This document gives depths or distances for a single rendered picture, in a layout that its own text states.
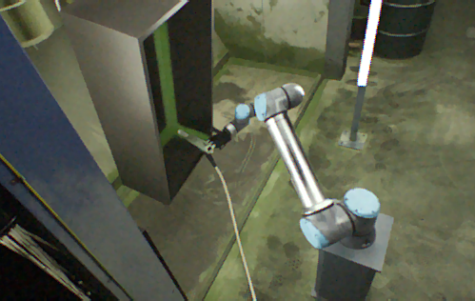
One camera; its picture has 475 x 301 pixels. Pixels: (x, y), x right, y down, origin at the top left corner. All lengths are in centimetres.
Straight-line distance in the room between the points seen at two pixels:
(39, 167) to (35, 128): 8
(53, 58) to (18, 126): 231
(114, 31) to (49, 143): 69
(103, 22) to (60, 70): 161
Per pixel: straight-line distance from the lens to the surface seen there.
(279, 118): 155
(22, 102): 74
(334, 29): 350
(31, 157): 78
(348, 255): 176
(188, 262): 247
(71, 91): 299
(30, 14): 256
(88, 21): 146
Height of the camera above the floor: 220
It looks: 47 degrees down
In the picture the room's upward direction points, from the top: 11 degrees counter-clockwise
